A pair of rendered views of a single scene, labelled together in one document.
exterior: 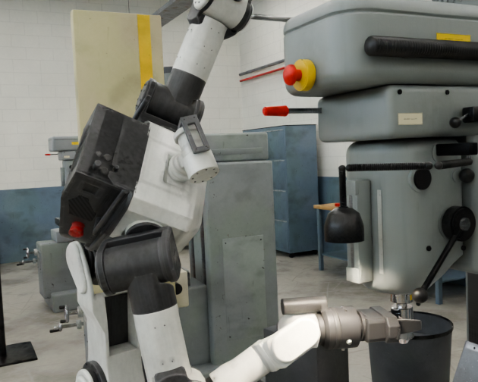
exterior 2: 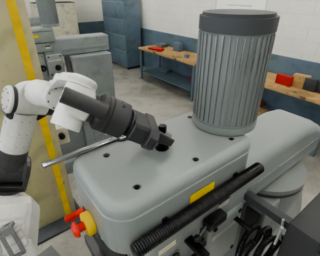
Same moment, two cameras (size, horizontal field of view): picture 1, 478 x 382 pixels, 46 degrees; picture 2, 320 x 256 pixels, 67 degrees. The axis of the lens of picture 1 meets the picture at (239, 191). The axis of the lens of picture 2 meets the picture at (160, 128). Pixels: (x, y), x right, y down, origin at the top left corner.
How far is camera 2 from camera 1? 96 cm
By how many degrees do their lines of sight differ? 28
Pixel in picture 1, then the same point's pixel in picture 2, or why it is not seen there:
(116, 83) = not seen: outside the picture
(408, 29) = (168, 208)
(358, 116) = not seen: hidden behind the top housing
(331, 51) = (105, 234)
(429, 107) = (181, 232)
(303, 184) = (133, 32)
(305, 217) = (134, 50)
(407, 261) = not seen: outside the picture
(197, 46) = (13, 136)
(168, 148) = (0, 222)
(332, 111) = not seen: hidden behind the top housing
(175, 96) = (3, 170)
